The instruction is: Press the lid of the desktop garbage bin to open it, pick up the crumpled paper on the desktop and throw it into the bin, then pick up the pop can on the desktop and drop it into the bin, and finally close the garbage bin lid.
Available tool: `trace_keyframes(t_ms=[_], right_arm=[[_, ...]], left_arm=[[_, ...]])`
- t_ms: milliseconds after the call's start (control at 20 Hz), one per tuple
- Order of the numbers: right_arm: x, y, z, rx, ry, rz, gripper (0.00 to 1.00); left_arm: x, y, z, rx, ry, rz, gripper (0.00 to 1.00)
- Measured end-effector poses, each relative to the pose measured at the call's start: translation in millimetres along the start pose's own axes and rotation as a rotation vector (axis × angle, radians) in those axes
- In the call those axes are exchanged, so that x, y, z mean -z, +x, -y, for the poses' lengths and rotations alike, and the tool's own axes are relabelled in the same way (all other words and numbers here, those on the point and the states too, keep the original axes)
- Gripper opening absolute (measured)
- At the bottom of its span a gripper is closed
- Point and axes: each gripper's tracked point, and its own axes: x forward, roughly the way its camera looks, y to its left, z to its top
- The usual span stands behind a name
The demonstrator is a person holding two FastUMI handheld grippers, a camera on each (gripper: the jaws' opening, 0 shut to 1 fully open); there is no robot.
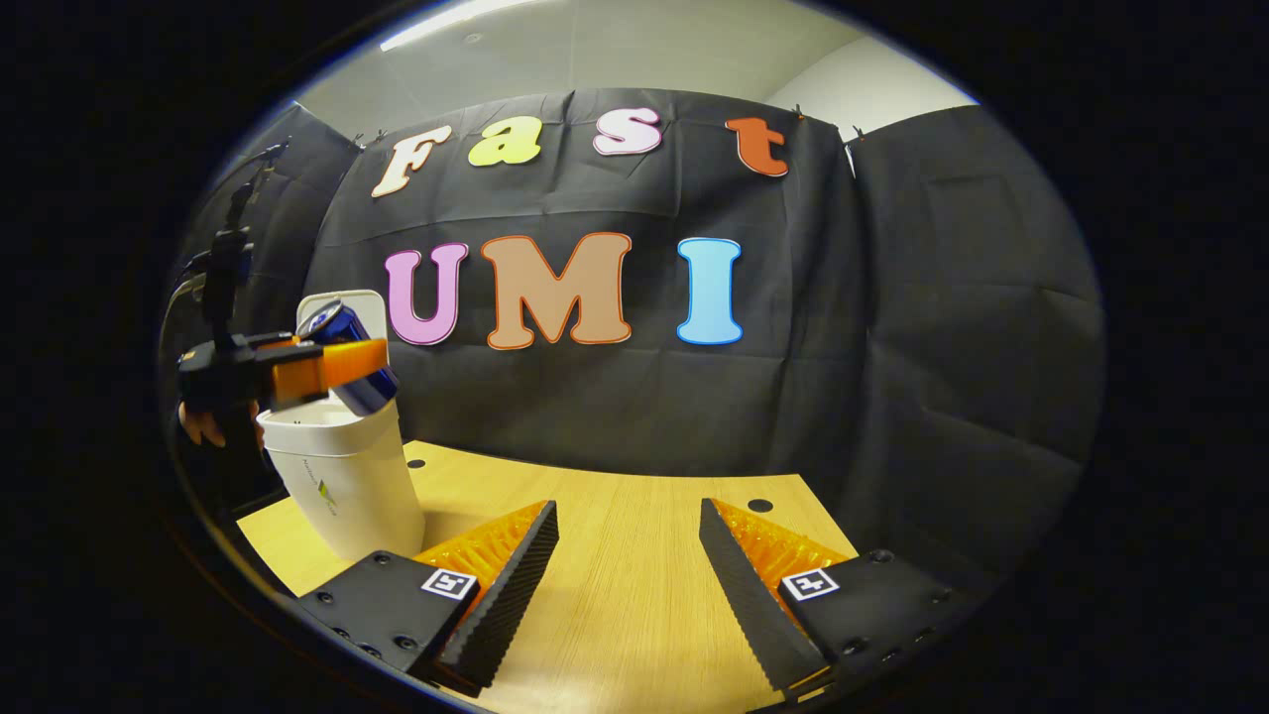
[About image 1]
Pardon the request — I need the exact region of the white desktop garbage bin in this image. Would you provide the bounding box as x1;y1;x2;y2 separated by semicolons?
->
256;290;427;563

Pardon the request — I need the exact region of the black backdrop cloth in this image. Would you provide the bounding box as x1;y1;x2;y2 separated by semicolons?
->
169;87;1106;596

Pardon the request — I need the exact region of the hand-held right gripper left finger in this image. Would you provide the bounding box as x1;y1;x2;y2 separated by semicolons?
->
297;499;559;697

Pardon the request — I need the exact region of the wooden desktop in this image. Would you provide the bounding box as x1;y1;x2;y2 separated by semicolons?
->
236;441;862;714

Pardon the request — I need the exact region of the blue pop can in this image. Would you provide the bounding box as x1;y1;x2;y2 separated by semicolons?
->
295;300;401;416

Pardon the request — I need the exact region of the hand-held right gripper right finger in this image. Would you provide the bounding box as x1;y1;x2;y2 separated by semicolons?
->
699;498;992;695

